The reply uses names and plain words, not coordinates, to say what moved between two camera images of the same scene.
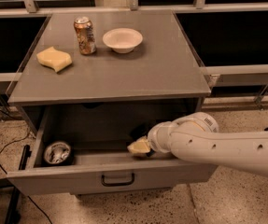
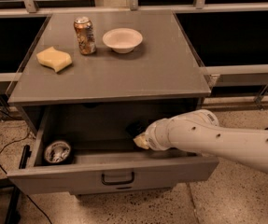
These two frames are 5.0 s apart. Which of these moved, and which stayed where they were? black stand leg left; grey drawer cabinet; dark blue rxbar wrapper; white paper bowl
Moved: dark blue rxbar wrapper
Stayed: white paper bowl; grey drawer cabinet; black stand leg left
